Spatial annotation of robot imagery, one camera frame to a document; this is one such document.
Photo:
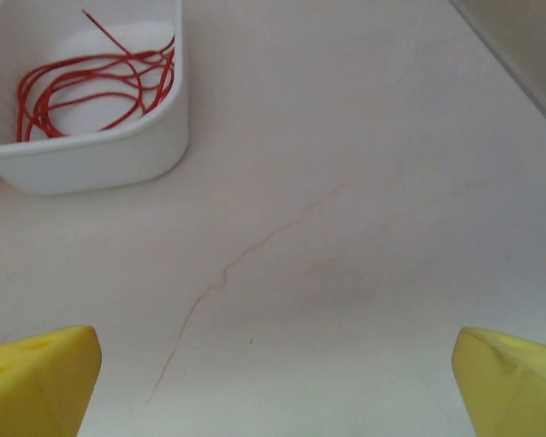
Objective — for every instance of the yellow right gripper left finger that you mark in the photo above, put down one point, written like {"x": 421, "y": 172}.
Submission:
{"x": 36, "y": 387}

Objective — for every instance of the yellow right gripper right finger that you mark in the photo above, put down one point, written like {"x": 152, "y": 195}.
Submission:
{"x": 514, "y": 391}

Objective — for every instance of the white plastic bin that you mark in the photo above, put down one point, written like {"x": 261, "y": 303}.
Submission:
{"x": 95, "y": 164}

